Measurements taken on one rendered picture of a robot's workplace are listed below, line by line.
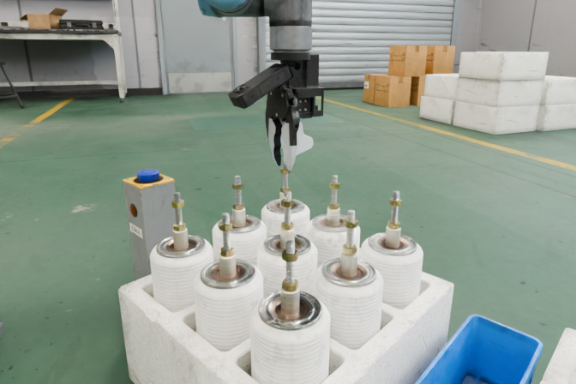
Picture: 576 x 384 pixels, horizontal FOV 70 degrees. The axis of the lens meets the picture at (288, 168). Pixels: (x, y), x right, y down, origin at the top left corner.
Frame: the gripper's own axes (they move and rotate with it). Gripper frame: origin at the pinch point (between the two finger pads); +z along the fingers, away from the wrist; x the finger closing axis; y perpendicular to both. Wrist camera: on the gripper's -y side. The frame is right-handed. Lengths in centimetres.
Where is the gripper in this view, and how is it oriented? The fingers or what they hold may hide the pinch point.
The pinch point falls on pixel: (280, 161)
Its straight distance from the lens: 77.6
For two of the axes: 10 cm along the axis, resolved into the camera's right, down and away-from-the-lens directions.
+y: 8.4, -1.5, 5.2
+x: -5.4, -2.3, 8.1
